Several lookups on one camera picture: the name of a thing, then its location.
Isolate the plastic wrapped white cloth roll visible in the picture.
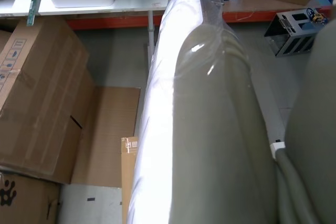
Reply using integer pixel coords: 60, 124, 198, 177
127, 0, 289, 224

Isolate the flat brown cardboard sheet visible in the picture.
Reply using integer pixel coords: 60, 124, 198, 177
71, 86, 141, 188

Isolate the narrow labelled cardboard box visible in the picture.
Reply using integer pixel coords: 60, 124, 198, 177
121, 136, 140, 224

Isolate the orange shelf beam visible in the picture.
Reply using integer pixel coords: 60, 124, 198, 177
65, 0, 332, 31

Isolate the white work table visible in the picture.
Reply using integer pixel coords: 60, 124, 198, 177
0, 0, 176, 62

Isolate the large brown cardboard box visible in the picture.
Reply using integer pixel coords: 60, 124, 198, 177
0, 18, 97, 184

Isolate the white sheet with black marks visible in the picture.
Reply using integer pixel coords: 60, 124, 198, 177
58, 184, 123, 224

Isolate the black metal case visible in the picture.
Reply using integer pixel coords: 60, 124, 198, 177
263, 8, 329, 58

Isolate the cardboard box with black print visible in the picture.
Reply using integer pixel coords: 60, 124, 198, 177
0, 170, 62, 224

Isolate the white clamp bracket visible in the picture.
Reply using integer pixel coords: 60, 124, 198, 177
270, 142, 286, 161

